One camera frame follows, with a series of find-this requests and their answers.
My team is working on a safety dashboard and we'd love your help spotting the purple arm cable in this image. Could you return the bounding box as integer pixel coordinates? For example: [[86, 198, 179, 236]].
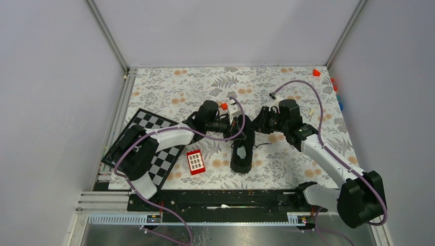
[[269, 80, 388, 227], [113, 96, 246, 180]]

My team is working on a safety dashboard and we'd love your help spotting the black white chessboard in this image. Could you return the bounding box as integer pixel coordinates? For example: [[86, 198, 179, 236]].
[[101, 109, 184, 190]]

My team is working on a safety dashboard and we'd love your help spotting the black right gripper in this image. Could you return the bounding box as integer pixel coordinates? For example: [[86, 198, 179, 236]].
[[247, 106, 289, 135]]

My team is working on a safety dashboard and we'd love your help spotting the orange red toy piece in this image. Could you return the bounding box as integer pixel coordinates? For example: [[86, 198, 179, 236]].
[[331, 78, 338, 92]]

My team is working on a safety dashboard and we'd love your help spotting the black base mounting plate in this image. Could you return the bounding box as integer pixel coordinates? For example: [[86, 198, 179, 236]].
[[127, 189, 319, 222]]

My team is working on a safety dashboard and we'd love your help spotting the red toy calculator block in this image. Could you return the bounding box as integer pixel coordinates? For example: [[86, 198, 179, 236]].
[[186, 150, 206, 175]]

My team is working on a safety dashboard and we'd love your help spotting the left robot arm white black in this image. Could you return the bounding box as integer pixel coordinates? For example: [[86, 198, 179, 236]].
[[109, 97, 247, 211]]

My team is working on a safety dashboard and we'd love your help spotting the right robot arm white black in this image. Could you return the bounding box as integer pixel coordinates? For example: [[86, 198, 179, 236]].
[[251, 99, 387, 229]]

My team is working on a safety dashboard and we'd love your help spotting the grey slotted cable duct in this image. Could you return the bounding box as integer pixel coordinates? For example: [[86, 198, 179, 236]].
[[88, 211, 311, 227]]

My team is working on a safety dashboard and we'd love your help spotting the floral patterned table mat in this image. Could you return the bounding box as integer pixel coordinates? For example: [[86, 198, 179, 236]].
[[125, 66, 358, 190]]

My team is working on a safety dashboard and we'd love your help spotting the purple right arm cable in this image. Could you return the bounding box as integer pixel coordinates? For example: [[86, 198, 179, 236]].
[[269, 80, 388, 227]]

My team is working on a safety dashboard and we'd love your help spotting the black shoelace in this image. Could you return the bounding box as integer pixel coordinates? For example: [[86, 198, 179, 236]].
[[231, 137, 272, 150]]

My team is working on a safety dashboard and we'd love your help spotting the red triangular block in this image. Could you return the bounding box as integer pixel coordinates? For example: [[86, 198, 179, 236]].
[[312, 69, 321, 77]]

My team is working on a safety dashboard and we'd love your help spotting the black sneaker shoe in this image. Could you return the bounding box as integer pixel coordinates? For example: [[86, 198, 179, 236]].
[[230, 115, 255, 174]]

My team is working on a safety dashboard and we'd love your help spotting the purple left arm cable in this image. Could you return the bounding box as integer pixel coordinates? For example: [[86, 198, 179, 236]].
[[113, 96, 246, 180]]

